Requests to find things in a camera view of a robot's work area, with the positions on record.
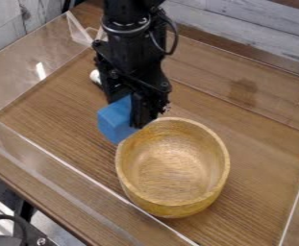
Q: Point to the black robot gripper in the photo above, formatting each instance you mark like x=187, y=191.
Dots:
x=129, y=59

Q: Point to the blue foam block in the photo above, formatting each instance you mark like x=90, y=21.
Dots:
x=114, y=120

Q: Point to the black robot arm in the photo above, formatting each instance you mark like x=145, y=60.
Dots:
x=127, y=10

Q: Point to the brown wooden bowl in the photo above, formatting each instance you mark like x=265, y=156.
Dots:
x=173, y=167

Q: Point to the green white marker pen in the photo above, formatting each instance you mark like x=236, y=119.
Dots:
x=95, y=77

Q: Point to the clear acrylic tray wall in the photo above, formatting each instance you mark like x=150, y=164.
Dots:
x=57, y=161

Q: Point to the black metal table frame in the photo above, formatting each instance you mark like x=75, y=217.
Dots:
x=18, y=231

